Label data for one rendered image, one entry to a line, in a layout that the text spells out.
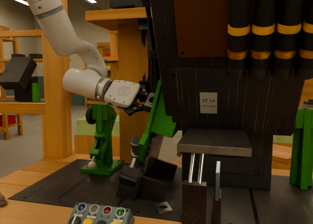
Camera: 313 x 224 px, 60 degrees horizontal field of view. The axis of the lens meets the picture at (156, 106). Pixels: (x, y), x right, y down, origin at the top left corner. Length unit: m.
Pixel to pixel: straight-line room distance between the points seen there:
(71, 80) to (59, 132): 0.48
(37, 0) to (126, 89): 0.37
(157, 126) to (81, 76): 0.33
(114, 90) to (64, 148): 0.59
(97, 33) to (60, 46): 10.89
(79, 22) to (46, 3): 11.28
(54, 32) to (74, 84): 0.19
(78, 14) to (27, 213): 11.55
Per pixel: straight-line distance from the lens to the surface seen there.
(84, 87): 0.95
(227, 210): 0.85
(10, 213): 0.91
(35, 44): 13.03
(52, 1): 0.88
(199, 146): 0.61
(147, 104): 0.87
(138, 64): 1.20
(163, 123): 0.81
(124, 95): 0.90
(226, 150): 0.61
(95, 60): 1.01
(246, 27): 0.60
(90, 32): 11.90
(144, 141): 0.80
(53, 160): 1.41
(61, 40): 0.89
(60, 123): 1.39
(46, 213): 0.87
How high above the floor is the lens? 1.28
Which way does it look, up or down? 7 degrees down
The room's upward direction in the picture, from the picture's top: straight up
